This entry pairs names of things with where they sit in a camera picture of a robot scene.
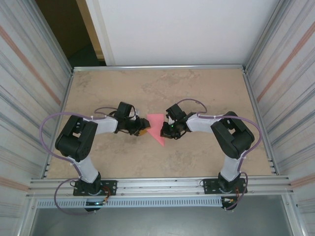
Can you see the pink cloth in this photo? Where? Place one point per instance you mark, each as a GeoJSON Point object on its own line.
{"type": "Point", "coordinates": [155, 123]}

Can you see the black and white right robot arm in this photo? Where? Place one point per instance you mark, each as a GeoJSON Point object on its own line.
{"type": "Point", "coordinates": [231, 137]}

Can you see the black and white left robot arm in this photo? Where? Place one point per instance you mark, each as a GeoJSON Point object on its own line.
{"type": "Point", "coordinates": [73, 142]}

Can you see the long aluminium table edge rail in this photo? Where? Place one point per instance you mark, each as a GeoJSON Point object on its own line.
{"type": "Point", "coordinates": [160, 67]}

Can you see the wide aluminium mounting rail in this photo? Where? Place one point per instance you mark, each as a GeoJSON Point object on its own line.
{"type": "Point", "coordinates": [160, 184]}

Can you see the aluminium table side rail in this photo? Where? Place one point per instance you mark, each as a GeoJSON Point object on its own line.
{"type": "Point", "coordinates": [253, 98]}
{"type": "Point", "coordinates": [66, 98]}

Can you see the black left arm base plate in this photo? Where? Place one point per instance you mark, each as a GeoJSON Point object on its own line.
{"type": "Point", "coordinates": [110, 188]}

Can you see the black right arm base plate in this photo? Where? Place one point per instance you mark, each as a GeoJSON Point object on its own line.
{"type": "Point", "coordinates": [209, 186]}

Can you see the aluminium corner post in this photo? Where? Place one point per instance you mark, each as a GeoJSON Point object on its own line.
{"type": "Point", "coordinates": [50, 37]}
{"type": "Point", "coordinates": [267, 37]}

